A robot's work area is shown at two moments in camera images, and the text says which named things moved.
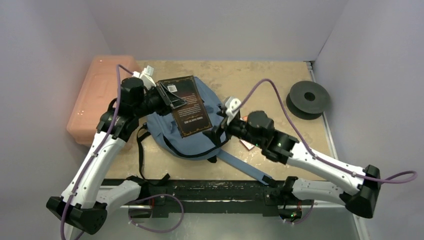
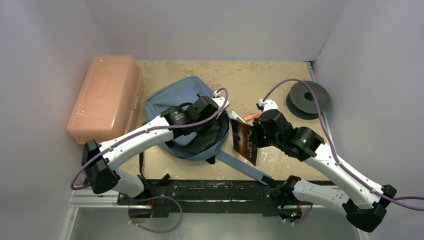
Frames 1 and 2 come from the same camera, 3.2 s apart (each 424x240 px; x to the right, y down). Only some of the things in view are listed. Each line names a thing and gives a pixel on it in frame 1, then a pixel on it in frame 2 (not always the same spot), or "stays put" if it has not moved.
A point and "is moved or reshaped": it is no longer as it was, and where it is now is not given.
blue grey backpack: (209, 144) is moved or reshaped
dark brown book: (192, 118) → (244, 138)
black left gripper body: (163, 105) → (203, 129)
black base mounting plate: (164, 197) stays put
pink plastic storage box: (99, 87) stays put
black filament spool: (307, 100) stays put
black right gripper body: (222, 125) → (260, 131)
